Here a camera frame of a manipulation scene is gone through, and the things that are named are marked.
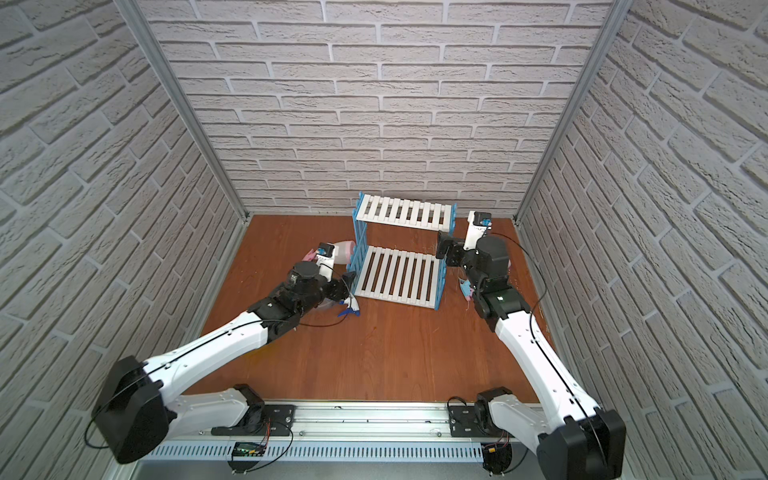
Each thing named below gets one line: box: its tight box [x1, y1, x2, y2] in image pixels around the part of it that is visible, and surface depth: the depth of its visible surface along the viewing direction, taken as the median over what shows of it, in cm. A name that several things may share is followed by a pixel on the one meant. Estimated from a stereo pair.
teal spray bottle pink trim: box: [459, 278, 475, 310], surface depth 99 cm
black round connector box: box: [482, 442, 513, 474], surface depth 72 cm
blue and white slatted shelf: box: [348, 192, 458, 310], surface depth 97 cm
